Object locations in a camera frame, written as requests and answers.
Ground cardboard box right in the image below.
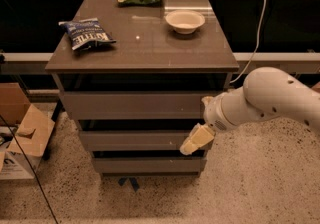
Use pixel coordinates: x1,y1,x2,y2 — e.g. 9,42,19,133
312,82,320,93

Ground blue Kettle chips bag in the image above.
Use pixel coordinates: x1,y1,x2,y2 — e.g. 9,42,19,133
58,18,116,51

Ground grey bottom drawer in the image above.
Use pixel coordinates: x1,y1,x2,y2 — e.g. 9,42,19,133
92,158,206,174

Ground white bowl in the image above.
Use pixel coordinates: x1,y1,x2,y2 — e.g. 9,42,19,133
165,10,205,35

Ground grey drawer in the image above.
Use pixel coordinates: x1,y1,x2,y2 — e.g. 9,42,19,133
92,158,206,174
59,90,229,121
79,131,187,151

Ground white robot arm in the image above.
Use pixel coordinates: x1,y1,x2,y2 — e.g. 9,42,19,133
180,67,320,155

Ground white cable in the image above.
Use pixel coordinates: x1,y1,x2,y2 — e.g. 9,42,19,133
229,0,268,85

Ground black cable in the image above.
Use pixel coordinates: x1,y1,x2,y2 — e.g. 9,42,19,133
0,115,58,224

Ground blue tape cross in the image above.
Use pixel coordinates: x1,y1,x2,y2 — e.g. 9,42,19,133
117,177,141,193

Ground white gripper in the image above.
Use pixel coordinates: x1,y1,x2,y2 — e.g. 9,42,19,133
180,93,237,155

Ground grey top drawer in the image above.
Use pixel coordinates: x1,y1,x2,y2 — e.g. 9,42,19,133
59,90,229,121

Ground open cardboard box left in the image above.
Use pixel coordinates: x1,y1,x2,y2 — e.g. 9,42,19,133
0,83,55,180

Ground grey drawer cabinet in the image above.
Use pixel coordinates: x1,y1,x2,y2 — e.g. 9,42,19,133
46,0,238,177

